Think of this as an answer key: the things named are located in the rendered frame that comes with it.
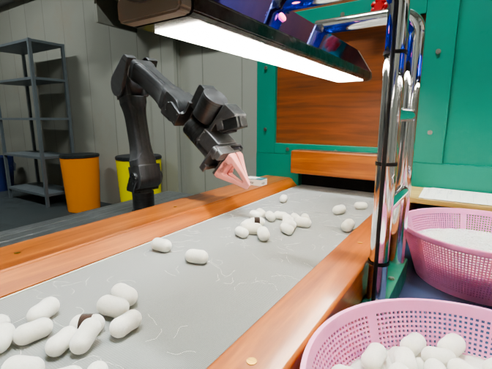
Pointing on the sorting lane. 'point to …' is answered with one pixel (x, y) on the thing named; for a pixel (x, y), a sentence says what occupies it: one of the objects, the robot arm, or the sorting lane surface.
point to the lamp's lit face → (251, 50)
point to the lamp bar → (250, 28)
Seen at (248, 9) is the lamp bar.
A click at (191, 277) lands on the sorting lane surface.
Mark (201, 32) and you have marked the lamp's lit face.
